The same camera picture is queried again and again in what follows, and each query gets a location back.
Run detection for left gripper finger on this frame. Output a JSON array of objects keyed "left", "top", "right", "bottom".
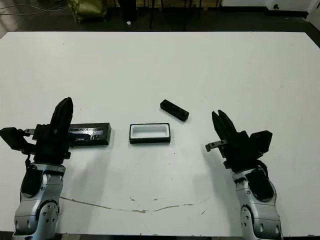
[
  {"left": 58, "top": 96, "right": 74, "bottom": 136},
  {"left": 48, "top": 97, "right": 69, "bottom": 135}
]

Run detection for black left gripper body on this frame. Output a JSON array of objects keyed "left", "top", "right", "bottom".
[{"left": 24, "top": 123, "right": 73, "bottom": 166}]

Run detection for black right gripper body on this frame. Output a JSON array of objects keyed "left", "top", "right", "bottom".
[{"left": 205, "top": 129, "right": 262, "bottom": 173}]

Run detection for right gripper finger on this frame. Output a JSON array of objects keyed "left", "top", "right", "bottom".
[
  {"left": 211, "top": 110, "right": 230, "bottom": 142},
  {"left": 216, "top": 109, "right": 239, "bottom": 141}
]

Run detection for black glossy box lid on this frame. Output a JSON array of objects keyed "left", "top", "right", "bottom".
[{"left": 67, "top": 122, "right": 112, "bottom": 148}]

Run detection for black bar-shaped camera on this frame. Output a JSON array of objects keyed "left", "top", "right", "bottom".
[{"left": 158, "top": 99, "right": 190, "bottom": 123}]

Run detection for black box base white lining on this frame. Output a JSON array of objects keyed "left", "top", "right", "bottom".
[{"left": 129, "top": 122, "right": 172, "bottom": 145}]

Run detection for yellow-green plastic bag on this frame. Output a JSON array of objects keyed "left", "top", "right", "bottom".
[{"left": 67, "top": 0, "right": 109, "bottom": 25}]

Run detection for black upright stand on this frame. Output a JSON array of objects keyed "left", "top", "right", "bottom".
[{"left": 118, "top": 0, "right": 138, "bottom": 22}]

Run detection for white cabinet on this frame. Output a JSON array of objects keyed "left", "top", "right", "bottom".
[{"left": 264, "top": 0, "right": 320, "bottom": 12}]

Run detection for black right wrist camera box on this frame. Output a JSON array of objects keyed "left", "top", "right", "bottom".
[{"left": 248, "top": 129, "right": 274, "bottom": 157}]

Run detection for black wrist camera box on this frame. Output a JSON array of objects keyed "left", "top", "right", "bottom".
[
  {"left": 0, "top": 126, "right": 29, "bottom": 153},
  {"left": 248, "top": 129, "right": 274, "bottom": 157}
]

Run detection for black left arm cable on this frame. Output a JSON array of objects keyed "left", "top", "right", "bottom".
[{"left": 23, "top": 149, "right": 36, "bottom": 171}]

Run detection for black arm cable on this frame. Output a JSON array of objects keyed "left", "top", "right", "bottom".
[
  {"left": 23, "top": 149, "right": 36, "bottom": 171},
  {"left": 256, "top": 159, "right": 270, "bottom": 176}
]

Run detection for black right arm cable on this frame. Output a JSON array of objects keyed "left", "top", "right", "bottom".
[{"left": 256, "top": 159, "right": 270, "bottom": 176}]

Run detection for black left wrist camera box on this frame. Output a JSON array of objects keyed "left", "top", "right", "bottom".
[{"left": 0, "top": 126, "right": 29, "bottom": 153}]

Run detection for thin white floor cable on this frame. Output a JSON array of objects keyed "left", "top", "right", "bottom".
[{"left": 0, "top": 1, "right": 70, "bottom": 16}]

